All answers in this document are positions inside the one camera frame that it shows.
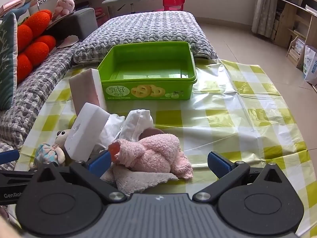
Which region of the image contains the white paper bag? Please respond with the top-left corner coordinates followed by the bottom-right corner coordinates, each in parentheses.
top-left (303, 45), bottom-right (317, 85)

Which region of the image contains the red plastic chair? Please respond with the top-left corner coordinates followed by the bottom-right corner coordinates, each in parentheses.
top-left (163, 0), bottom-right (186, 12)

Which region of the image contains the grey sofa armrest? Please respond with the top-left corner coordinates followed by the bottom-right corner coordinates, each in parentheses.
top-left (47, 7), bottom-right (98, 41)

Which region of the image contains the pink and white sponge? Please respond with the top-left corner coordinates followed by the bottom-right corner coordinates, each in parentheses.
top-left (69, 68), bottom-right (107, 111)

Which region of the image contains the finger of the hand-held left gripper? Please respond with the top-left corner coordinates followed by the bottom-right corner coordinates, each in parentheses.
top-left (0, 151), bottom-right (20, 166)
top-left (0, 169), bottom-right (38, 187)

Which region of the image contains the pink box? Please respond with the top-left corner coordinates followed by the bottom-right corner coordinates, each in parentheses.
top-left (0, 0), bottom-right (25, 15)

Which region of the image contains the small wooden rack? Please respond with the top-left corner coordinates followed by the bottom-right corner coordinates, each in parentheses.
top-left (287, 36), bottom-right (307, 67)

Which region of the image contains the grey quilted cushion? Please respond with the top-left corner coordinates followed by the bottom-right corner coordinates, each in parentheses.
top-left (72, 10), bottom-right (219, 66)

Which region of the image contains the grey quilted sofa cover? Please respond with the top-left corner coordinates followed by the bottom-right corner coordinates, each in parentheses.
top-left (0, 46), bottom-right (82, 152)

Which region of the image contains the pink plush rabbit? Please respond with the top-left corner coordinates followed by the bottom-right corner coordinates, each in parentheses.
top-left (108, 133), bottom-right (194, 179)

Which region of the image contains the wooden shelf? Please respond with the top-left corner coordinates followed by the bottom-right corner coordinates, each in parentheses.
top-left (271, 0), bottom-right (317, 70)

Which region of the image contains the pink octopus plush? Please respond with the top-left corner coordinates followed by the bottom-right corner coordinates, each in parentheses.
top-left (52, 0), bottom-right (75, 20)

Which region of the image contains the patterned curtain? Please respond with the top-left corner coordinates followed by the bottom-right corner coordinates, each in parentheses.
top-left (251, 0), bottom-right (280, 37)

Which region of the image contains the small bear doll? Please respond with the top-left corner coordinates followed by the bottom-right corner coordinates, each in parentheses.
top-left (30, 130), bottom-right (72, 169)

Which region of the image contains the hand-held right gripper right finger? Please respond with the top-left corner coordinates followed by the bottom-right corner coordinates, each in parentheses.
top-left (193, 151), bottom-right (285, 203)

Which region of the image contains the green plastic box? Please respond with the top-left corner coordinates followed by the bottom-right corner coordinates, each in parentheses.
top-left (96, 41), bottom-right (198, 101)

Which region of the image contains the white scalloped paper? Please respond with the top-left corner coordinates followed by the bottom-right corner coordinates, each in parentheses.
top-left (57, 35), bottom-right (79, 48)

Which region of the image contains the small white cloth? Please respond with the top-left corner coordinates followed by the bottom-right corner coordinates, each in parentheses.
top-left (98, 113), bottom-right (125, 147)

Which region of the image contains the orange carrot plush pillow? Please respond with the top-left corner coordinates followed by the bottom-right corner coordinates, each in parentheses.
top-left (16, 9), bottom-right (57, 83)

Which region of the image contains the red basket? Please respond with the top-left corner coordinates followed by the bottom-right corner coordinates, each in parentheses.
top-left (94, 7), bottom-right (106, 20)

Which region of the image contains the teal patterned pillow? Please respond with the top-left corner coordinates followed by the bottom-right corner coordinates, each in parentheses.
top-left (0, 12), bottom-right (18, 111)

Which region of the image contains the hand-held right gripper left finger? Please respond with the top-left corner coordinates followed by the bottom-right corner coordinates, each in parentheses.
top-left (32, 151), bottom-right (128, 205)

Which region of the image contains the large white cloth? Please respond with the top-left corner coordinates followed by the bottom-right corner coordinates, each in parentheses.
top-left (116, 109), bottom-right (154, 144)

